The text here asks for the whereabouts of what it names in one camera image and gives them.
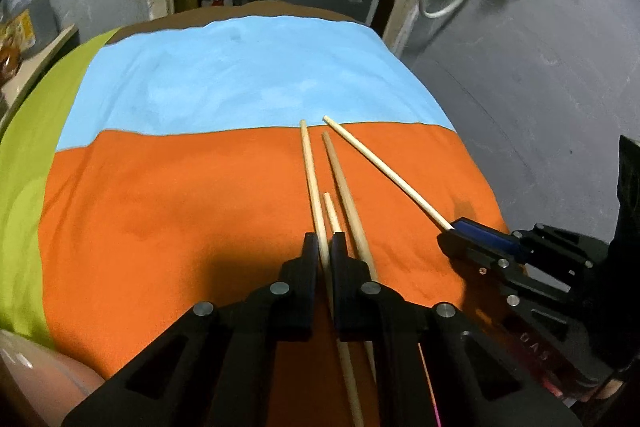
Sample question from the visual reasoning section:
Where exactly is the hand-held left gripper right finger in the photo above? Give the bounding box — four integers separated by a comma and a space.
331, 231, 583, 427

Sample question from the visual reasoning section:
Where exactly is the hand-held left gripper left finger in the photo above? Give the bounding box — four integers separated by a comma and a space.
61, 232, 321, 427

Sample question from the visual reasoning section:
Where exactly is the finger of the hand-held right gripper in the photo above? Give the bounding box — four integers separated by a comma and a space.
451, 217, 595, 279
437, 230, 568, 324

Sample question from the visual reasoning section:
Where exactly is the colourful patchwork cloth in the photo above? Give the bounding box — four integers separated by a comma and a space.
0, 0, 511, 427

